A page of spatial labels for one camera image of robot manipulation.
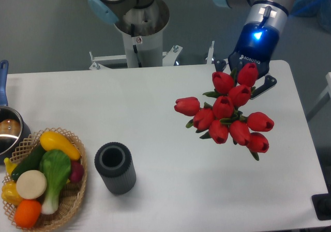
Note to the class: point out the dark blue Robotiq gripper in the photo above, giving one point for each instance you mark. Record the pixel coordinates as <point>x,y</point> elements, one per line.
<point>257,42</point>

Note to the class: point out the red tulip bouquet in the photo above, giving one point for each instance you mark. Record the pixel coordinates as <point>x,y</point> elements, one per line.
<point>223,119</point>

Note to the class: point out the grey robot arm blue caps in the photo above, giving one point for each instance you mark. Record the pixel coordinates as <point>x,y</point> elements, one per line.
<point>288,4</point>

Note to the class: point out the dark grey ribbed vase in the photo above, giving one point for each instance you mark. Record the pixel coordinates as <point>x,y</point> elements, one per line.
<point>114,163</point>

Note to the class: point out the white furniture leg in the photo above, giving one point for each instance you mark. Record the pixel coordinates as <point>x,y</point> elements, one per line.
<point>321,100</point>

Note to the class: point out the blue plastic bag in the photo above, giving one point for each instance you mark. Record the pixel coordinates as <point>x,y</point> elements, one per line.
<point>314,8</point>

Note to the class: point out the black device at table edge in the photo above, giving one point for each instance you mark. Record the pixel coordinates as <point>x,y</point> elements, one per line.
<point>321,203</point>

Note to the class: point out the red radish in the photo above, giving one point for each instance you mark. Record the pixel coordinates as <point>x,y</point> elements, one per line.
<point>77,172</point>

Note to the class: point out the yellow squash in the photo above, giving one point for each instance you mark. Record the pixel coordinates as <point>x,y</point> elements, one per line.
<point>51,140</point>

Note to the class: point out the green bok choy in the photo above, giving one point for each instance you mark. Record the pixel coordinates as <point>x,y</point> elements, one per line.
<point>56,167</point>

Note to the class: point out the woven wicker basket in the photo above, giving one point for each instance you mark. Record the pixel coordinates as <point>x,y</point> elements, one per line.
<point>71,196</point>

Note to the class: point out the green cucumber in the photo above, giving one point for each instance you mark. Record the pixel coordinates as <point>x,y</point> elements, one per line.
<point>31,162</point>

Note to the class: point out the beige round disc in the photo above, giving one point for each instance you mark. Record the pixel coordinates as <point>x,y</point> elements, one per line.
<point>31,184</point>

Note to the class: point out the yellow banana tip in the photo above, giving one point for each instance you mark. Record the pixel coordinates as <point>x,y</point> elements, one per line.
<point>9,165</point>

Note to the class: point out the orange fruit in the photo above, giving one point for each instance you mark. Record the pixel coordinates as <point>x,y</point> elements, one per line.
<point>27,213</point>

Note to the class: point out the yellow bell pepper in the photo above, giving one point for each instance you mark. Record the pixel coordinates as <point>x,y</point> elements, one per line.
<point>10,194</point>

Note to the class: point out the white metal base frame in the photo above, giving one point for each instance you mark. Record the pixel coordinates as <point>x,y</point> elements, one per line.
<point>138,55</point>

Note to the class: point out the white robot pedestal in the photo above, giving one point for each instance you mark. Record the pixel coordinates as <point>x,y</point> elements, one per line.
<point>145,19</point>

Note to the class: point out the blue handled saucepan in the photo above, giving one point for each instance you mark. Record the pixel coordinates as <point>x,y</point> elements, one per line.
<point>13,127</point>

